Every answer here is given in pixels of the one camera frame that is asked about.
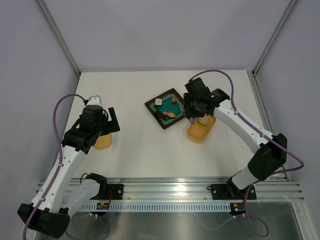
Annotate square teal black plate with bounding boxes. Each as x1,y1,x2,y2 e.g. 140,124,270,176
144,88,184,130

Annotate orange lunch box base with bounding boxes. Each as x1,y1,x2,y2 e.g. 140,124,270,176
187,115,216,144

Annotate white rice ball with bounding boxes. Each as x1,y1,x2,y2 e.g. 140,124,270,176
198,116,209,126

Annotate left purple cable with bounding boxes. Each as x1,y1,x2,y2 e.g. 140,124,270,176
22,93,108,240

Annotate grilled salmon slice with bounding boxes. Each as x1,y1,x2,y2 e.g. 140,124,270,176
166,112,176,118

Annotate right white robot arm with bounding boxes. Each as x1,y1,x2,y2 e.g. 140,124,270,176
183,88,288,198

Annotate white tofu cube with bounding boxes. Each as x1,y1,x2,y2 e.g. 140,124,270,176
154,98,163,106

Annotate aluminium frame post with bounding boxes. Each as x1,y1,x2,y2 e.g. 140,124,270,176
251,0,300,76
34,0,81,79

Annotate right aluminium frame post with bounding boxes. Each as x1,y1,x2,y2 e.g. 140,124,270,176
251,0,300,76

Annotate orange lunch box lid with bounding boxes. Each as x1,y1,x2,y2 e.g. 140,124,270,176
93,133,113,150

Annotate metal tongs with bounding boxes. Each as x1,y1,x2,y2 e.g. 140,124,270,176
189,117,197,125

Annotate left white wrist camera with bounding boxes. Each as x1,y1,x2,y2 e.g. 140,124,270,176
86,95,102,107

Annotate white slotted cable duct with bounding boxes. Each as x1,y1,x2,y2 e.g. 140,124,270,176
79,202,231,213

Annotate left aluminium frame post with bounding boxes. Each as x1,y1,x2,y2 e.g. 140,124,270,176
34,0,81,79

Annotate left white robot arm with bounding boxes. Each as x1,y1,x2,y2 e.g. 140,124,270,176
17,104,120,239

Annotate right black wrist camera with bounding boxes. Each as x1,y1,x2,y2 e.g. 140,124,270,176
185,77,210,98

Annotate black seaweed piece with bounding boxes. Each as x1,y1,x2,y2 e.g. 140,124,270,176
155,111,166,120

